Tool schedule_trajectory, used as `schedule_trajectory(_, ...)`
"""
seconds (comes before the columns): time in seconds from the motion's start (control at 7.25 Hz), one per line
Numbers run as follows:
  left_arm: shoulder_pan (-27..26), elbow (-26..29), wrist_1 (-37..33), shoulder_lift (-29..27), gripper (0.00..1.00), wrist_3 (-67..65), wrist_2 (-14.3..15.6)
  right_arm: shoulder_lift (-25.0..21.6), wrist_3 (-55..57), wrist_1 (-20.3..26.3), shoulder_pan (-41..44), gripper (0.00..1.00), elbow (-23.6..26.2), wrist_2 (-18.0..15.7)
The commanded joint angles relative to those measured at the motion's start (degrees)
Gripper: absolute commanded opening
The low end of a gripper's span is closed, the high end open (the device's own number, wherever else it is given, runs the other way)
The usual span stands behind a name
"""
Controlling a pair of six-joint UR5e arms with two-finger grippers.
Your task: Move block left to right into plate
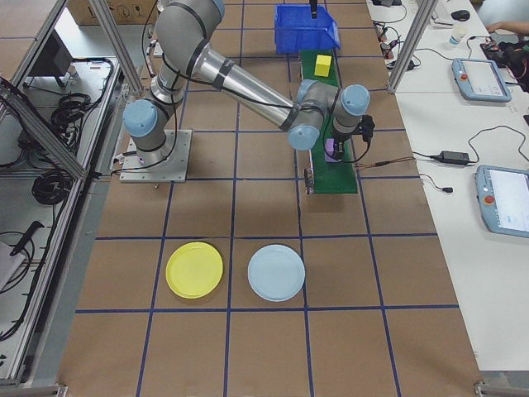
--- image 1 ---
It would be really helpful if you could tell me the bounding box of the yellow foam block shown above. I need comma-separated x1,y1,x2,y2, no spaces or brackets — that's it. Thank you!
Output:
314,55,333,78

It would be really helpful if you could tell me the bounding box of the person forearm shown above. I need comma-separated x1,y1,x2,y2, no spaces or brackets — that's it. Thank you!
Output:
486,21,529,35

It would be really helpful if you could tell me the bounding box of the light blue plate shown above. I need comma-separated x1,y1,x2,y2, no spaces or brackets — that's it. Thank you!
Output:
247,244,307,302

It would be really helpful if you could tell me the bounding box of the yellow plate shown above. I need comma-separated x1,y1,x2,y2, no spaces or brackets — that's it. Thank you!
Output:
164,242,225,300

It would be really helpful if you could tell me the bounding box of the green conveyor belt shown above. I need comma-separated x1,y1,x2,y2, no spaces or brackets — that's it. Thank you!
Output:
299,48,359,196

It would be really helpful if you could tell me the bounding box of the blue plastic storage bin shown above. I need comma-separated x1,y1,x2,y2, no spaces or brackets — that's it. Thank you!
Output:
274,3,342,55

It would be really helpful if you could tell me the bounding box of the black power brick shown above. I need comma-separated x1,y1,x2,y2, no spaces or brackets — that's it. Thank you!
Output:
440,150,471,164

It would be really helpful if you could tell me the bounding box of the white side table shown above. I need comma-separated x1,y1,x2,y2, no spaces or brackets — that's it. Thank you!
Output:
365,0,529,373

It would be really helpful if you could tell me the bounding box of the grey teach pendant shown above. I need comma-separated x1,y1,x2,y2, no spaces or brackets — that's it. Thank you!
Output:
474,164,529,239
451,57,513,103

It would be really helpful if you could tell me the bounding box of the cardboard box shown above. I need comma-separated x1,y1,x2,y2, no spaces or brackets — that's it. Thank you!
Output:
68,0,160,26

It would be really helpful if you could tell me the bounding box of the black monitor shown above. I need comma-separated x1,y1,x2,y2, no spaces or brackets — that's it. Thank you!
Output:
27,31,74,79

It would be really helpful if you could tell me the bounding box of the red and black wire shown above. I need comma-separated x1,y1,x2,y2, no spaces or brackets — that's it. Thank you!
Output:
354,157,415,170

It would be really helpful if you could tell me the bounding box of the slanted aluminium post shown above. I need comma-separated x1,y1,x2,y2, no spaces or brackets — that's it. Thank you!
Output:
387,0,439,95

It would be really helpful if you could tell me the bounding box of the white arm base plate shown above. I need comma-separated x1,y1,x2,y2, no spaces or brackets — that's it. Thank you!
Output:
119,128,193,184

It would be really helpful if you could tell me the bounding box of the coiled black cable bundle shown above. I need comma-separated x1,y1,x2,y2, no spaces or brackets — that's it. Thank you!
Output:
51,93,91,130
31,170,70,207

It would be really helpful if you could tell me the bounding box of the metal bar frame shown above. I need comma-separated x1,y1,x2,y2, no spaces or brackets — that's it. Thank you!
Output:
0,0,144,388

